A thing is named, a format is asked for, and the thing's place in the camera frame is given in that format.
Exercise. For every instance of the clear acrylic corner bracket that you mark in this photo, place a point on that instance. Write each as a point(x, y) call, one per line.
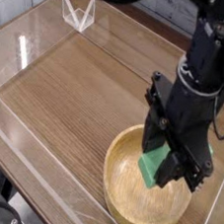
point(77, 18)

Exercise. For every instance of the green rectangular block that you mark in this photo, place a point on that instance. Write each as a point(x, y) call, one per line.
point(149, 163)

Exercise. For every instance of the clear acrylic tray enclosure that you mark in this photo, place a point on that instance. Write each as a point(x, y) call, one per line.
point(65, 96)

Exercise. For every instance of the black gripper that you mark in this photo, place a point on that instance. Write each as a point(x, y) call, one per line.
point(180, 113)

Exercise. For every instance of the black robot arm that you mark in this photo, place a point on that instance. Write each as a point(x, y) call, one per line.
point(206, 52)

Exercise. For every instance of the brown wooden bowl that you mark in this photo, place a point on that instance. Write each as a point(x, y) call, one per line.
point(127, 197)

